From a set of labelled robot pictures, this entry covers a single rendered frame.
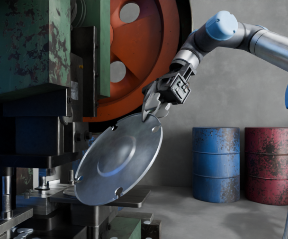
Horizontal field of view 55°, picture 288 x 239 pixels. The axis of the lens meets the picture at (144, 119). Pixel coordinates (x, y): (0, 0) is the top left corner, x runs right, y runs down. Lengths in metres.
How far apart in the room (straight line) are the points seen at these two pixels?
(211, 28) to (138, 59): 0.42
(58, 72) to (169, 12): 0.60
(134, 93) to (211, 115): 2.99
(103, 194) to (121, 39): 0.70
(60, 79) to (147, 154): 0.26
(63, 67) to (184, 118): 3.44
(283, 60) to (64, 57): 0.53
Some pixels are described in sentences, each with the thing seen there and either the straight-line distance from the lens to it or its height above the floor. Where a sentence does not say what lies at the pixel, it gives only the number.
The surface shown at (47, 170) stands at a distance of 0.83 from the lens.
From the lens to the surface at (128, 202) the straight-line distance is 0.70.
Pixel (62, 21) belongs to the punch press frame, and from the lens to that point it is 0.70.
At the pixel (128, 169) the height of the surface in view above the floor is 0.86.
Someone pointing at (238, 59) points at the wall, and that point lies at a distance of 4.13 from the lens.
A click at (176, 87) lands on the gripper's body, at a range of 0.76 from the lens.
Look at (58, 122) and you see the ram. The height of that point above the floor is 0.97.
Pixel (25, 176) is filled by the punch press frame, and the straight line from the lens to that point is 1.08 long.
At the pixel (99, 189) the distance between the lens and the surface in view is 0.70.
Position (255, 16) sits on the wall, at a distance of 4.31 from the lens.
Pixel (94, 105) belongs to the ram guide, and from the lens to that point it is 0.86.
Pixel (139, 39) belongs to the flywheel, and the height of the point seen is 1.30.
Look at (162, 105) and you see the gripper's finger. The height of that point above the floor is 1.02.
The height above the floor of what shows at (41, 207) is 0.75.
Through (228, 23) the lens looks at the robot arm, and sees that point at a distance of 0.81.
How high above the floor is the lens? 0.98
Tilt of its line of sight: level
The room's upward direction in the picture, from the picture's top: straight up
